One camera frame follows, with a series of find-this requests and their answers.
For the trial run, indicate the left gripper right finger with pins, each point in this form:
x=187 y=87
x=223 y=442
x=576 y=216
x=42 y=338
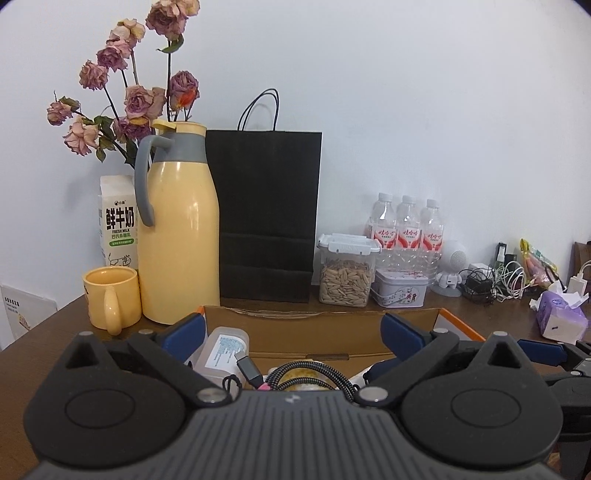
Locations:
x=420 y=355

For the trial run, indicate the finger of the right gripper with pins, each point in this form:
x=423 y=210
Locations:
x=542 y=351

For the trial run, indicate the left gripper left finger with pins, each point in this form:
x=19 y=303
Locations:
x=163 y=355

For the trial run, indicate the white plastic rectangular case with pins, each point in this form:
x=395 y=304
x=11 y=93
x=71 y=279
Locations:
x=216 y=359

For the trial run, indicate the plush corgi toy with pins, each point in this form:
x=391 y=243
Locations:
x=304 y=379

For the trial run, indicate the purple tissue pack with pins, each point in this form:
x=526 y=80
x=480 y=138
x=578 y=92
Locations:
x=559 y=315

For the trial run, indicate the red orange cardboard box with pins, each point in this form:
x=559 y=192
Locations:
x=348 y=339

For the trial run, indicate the small white tin box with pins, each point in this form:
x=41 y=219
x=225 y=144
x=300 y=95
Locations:
x=396 y=290

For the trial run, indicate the white power adapter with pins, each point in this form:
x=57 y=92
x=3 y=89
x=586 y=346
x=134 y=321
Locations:
x=577 y=283

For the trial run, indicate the yellow ceramic mug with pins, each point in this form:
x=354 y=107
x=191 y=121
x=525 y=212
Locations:
x=113 y=298

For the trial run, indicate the colourful snack packet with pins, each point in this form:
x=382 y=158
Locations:
x=540 y=271

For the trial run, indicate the yellow thermos jug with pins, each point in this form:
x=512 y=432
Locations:
x=178 y=223

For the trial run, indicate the white toy robot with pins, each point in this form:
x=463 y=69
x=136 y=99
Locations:
x=453 y=262

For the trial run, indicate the clear seed storage container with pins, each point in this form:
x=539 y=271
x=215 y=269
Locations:
x=348 y=268

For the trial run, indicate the right water bottle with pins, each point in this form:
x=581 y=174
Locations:
x=433 y=228

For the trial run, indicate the water bottle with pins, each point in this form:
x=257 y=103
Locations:
x=381 y=225
x=433 y=228
x=408 y=225

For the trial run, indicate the middle water bottle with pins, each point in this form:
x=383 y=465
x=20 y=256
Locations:
x=408 y=225

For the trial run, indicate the left water bottle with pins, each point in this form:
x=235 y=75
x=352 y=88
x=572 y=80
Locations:
x=381 y=225

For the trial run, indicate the white leaflet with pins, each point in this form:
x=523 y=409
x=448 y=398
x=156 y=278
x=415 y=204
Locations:
x=21 y=312

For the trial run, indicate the white milk carton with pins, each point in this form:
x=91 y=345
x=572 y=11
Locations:
x=117 y=220

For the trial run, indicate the black paper shopping bag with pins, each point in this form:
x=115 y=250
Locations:
x=267 y=188

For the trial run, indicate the dried pink rose bouquet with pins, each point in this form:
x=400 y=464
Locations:
x=132 y=109

